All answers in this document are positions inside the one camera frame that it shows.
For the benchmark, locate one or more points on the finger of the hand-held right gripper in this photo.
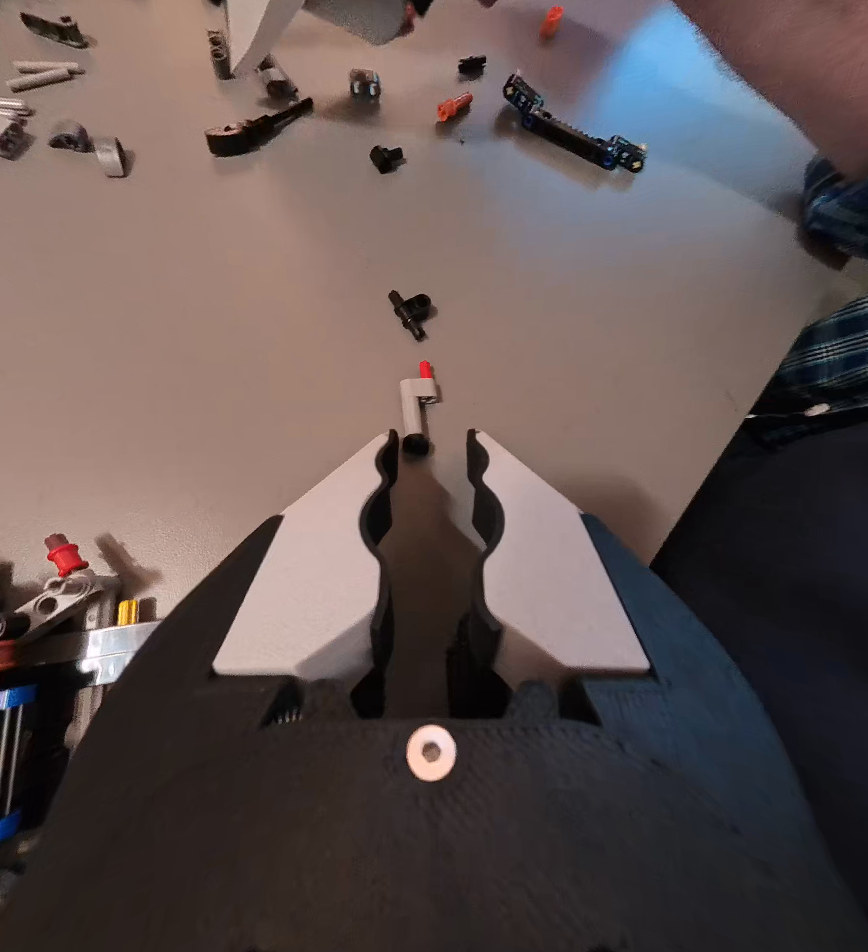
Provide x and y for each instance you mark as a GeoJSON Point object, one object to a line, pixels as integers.
{"type": "Point", "coordinates": [255, 30]}
{"type": "Point", "coordinates": [363, 16]}

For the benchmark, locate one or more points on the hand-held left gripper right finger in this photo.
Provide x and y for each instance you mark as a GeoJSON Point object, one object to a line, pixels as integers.
{"type": "Point", "coordinates": [560, 595]}

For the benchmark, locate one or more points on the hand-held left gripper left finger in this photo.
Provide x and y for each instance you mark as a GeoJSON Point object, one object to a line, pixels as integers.
{"type": "Point", "coordinates": [300, 587]}

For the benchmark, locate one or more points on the grey lego axle assembly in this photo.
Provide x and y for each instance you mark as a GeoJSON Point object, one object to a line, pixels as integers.
{"type": "Point", "coordinates": [412, 405]}

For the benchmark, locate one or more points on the person's right forearm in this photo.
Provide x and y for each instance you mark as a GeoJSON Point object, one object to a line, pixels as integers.
{"type": "Point", "coordinates": [791, 74]}

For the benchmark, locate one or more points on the dark grey lego link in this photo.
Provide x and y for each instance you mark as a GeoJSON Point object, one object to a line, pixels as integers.
{"type": "Point", "coordinates": [279, 80]}

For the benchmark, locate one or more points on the grey lego three-hole beam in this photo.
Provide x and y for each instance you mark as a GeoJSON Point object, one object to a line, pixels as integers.
{"type": "Point", "coordinates": [218, 58]}

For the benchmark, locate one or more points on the small grey lego connector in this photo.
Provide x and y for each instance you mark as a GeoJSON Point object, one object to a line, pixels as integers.
{"type": "Point", "coordinates": [365, 83]}

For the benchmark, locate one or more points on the long black lego lever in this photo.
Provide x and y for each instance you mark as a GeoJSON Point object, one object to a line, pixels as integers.
{"type": "Point", "coordinates": [252, 130]}

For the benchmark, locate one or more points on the small black lego pin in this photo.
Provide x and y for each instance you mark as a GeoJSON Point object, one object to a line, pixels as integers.
{"type": "Point", "coordinates": [471, 64]}

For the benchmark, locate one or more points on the orange lego pin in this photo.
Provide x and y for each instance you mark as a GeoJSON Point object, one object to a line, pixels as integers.
{"type": "Point", "coordinates": [551, 21]}
{"type": "Point", "coordinates": [454, 106]}

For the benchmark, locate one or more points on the small black lego bush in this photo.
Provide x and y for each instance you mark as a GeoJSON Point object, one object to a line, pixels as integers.
{"type": "Point", "coordinates": [386, 158]}

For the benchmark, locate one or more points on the flat grey lego tile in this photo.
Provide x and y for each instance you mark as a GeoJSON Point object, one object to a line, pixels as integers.
{"type": "Point", "coordinates": [110, 156]}

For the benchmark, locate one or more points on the dark lego panel piece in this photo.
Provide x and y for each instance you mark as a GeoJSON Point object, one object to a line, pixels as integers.
{"type": "Point", "coordinates": [54, 30]}

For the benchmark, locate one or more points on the light grey lego axle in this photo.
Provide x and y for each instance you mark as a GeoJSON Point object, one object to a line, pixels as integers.
{"type": "Point", "coordinates": [47, 68]}
{"type": "Point", "coordinates": [36, 80]}

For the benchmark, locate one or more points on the dark grey lego connector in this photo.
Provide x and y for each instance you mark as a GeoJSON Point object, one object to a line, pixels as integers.
{"type": "Point", "coordinates": [69, 137]}

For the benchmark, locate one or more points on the black lego rack beam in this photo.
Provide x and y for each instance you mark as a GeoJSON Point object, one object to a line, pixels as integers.
{"type": "Point", "coordinates": [572, 130]}

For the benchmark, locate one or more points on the light grey lego hub connector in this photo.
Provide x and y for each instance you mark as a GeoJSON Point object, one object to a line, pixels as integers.
{"type": "Point", "coordinates": [4, 137]}

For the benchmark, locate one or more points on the black lego pin connector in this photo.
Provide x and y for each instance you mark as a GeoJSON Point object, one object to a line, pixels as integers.
{"type": "Point", "coordinates": [409, 312]}

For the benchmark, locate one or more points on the partly built lego model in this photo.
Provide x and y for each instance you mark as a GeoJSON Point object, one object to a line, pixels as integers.
{"type": "Point", "coordinates": [10, 706]}

